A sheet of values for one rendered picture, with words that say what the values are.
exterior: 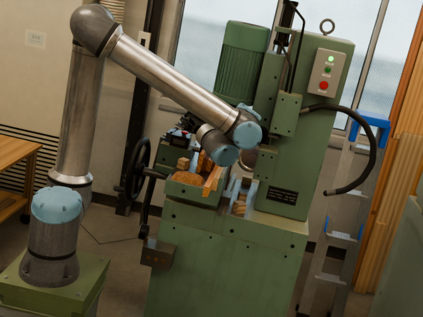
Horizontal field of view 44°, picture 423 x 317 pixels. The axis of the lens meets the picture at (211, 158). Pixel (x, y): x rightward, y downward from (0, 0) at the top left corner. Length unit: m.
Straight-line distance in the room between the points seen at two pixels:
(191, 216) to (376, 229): 1.56
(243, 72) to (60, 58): 1.56
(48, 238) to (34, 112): 1.85
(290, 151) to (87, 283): 0.89
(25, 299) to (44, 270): 0.11
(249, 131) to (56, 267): 0.73
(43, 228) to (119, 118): 2.00
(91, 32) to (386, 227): 2.31
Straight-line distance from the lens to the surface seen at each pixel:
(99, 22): 1.54
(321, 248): 2.89
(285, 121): 1.92
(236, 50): 2.01
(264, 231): 2.03
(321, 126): 2.01
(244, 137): 1.57
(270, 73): 2.02
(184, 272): 2.16
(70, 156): 1.76
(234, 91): 2.03
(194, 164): 2.18
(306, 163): 2.05
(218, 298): 2.19
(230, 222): 2.03
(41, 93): 3.39
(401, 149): 3.26
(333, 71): 1.92
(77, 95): 1.71
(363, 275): 3.44
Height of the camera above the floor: 1.60
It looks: 18 degrees down
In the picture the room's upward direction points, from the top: 12 degrees clockwise
